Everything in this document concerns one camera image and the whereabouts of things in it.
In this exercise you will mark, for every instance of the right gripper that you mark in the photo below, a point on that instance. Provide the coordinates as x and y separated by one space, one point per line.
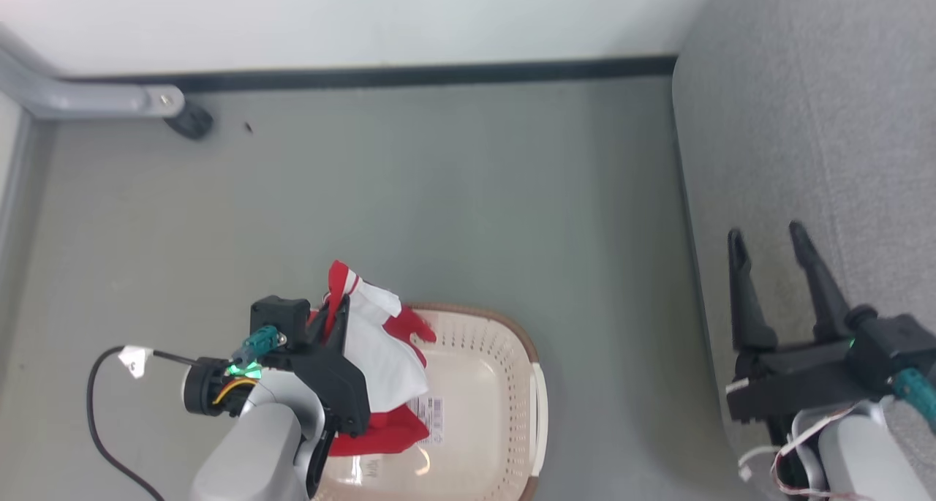
797 380

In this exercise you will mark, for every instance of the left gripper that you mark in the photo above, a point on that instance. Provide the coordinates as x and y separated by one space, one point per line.
336 388

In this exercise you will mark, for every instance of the red and white garment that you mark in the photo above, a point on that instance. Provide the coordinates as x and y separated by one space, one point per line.
380 347

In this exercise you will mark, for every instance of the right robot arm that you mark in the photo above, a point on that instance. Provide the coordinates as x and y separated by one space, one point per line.
863 457

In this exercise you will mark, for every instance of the grey fabric sofa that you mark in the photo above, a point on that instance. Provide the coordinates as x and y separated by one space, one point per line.
804 135

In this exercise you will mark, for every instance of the white barcode sticker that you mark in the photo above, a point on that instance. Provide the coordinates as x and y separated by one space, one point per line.
430 419

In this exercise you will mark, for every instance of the beige perforated laundry basket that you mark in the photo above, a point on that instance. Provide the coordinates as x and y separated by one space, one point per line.
482 384

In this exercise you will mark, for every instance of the black rubber foot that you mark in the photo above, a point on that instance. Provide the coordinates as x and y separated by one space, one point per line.
191 121

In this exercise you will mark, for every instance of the black baseboard strip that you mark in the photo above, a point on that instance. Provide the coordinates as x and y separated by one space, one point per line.
409 74

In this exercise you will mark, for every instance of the grey skirting strip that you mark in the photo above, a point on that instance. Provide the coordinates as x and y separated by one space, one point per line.
13 179

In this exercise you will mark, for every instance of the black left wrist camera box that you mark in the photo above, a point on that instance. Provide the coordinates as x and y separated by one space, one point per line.
279 314

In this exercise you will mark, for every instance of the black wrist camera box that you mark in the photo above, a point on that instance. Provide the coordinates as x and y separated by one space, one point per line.
896 344
279 314

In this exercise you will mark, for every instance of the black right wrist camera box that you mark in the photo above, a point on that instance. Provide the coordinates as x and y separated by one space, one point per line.
896 344

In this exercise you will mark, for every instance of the grey metal frame leg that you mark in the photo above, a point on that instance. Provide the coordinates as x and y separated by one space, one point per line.
80 97

